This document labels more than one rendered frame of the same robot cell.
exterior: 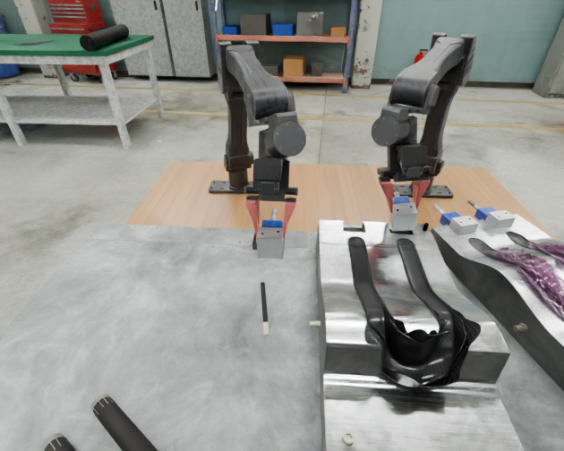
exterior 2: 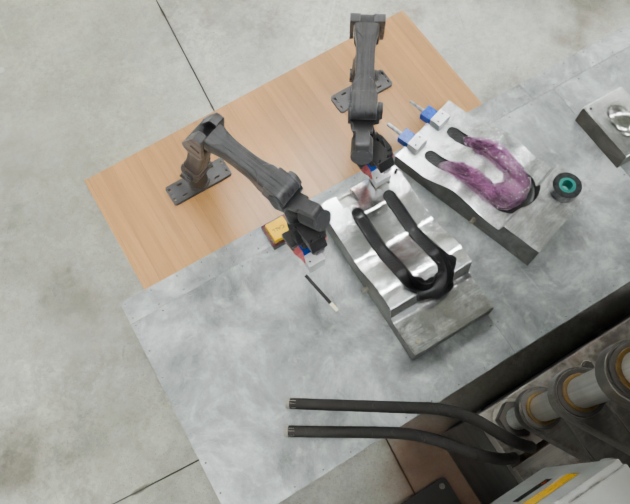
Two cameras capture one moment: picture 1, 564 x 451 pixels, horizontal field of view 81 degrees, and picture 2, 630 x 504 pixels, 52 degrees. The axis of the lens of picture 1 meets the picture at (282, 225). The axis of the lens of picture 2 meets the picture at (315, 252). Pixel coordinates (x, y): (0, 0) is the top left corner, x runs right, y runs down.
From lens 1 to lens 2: 1.25 m
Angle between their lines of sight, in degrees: 37
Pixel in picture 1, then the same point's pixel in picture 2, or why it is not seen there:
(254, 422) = (366, 359)
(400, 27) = not seen: outside the picture
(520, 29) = not seen: outside the picture
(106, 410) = (298, 403)
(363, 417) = (418, 327)
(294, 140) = (325, 218)
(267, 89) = (284, 187)
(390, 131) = (365, 156)
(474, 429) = (466, 301)
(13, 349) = (199, 417)
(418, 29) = not seen: outside the picture
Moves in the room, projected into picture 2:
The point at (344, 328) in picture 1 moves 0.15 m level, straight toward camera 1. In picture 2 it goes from (394, 296) to (414, 350)
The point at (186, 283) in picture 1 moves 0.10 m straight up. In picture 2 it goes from (255, 308) to (250, 298)
